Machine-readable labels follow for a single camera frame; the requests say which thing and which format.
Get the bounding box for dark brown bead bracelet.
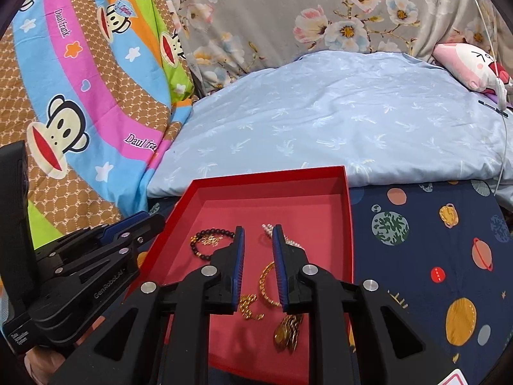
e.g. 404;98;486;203
189;227;237;263

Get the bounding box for thin gold chain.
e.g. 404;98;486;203
238;293;266;322

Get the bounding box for gold link bangle bracelet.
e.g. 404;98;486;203
257;261;285;310

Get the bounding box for white pearl bracelet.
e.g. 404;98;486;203
261;222;302;251

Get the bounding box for red jewelry tray box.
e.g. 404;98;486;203
134;166;354;384

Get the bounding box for person's left hand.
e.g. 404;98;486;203
22;313;108;385

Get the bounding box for pink white card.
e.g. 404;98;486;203
437;369;468;385

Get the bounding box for navy planet print bedsheet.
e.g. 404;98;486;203
148;177;513;385

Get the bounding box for colourful monkey print blanket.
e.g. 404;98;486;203
1;0;194;247

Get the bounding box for light blue pillow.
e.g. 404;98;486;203
148;51;512;203

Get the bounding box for grey floral quilt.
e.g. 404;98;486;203
165;0;512;94

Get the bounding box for pink white plush toy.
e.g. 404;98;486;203
433;43;512;96

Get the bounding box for white charging cable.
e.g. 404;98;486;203
470;0;510;197

